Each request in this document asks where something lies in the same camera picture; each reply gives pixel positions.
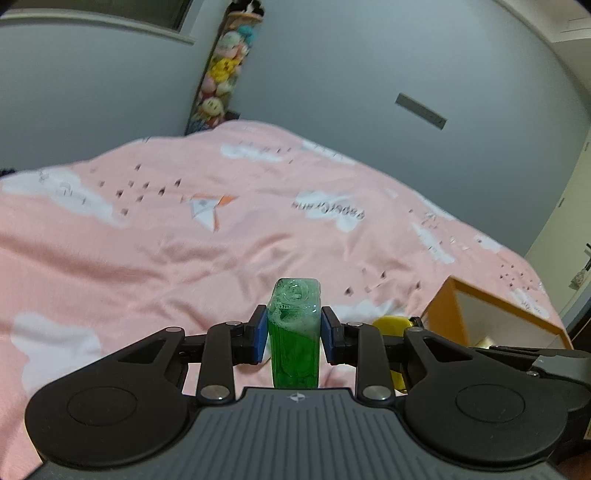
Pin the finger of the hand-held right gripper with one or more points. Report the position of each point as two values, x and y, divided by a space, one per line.
503 354

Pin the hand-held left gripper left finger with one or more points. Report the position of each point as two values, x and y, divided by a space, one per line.
261 337

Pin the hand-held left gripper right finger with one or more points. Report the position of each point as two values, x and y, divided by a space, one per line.
328 337

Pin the green liquid bottle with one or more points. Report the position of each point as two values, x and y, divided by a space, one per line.
295 341

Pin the orange cardboard box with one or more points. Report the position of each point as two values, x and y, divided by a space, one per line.
445 318

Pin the yellow plastic container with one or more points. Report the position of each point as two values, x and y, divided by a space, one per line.
392 325

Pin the pink printed blanket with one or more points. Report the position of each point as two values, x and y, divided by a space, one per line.
138 258

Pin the cream door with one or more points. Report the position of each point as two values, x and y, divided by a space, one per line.
568 161

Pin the hanging plush toy collection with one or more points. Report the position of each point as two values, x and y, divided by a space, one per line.
221 69

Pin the grey wall plate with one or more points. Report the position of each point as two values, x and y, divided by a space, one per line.
420 110

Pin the window frame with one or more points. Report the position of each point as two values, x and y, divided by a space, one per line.
92 21

